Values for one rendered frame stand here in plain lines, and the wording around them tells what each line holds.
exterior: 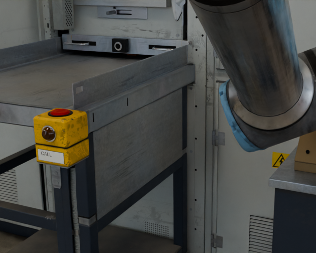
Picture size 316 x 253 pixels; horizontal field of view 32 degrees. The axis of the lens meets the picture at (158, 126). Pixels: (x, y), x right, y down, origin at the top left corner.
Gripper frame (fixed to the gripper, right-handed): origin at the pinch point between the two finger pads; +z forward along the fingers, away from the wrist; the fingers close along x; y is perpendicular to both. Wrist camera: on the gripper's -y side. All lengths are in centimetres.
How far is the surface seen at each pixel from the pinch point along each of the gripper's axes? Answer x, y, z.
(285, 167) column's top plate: 25.0, -10.9, 26.4
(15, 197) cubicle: 14, -165, 12
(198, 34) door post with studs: 48, -62, -27
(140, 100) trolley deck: 16, -53, -1
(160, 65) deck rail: 30, -60, -15
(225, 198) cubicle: 62, -78, 27
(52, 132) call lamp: -23.7, -22.8, 14.9
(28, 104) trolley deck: -16, -55, 0
